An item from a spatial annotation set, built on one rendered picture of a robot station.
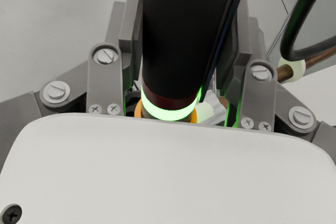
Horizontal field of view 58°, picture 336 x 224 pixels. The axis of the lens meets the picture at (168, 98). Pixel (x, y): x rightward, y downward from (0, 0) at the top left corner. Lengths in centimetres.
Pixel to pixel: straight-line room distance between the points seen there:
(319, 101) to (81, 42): 180
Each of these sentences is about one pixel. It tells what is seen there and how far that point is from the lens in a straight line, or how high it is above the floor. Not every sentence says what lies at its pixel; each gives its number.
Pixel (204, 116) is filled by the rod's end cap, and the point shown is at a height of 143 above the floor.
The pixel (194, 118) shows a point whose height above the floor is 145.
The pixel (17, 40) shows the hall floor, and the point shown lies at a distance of 231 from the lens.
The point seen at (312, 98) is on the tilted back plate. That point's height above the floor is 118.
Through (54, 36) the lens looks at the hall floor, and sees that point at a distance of 226.
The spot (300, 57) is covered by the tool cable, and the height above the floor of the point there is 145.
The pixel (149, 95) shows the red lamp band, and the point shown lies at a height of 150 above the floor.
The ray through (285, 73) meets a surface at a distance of 29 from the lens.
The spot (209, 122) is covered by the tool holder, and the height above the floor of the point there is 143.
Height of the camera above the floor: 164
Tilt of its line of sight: 59 degrees down
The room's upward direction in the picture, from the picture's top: 9 degrees clockwise
